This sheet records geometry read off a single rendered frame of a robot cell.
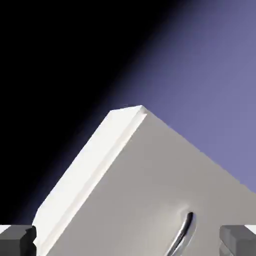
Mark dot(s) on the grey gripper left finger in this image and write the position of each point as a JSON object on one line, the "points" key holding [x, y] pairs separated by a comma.
{"points": [[14, 242]]}

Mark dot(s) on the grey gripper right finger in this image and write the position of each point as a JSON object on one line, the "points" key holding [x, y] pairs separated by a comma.
{"points": [[238, 240]]}

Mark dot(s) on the white painted cabinet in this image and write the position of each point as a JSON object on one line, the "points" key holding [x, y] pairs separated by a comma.
{"points": [[84, 180]]}

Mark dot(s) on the white drawer front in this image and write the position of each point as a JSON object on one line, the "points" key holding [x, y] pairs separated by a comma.
{"points": [[140, 190]]}

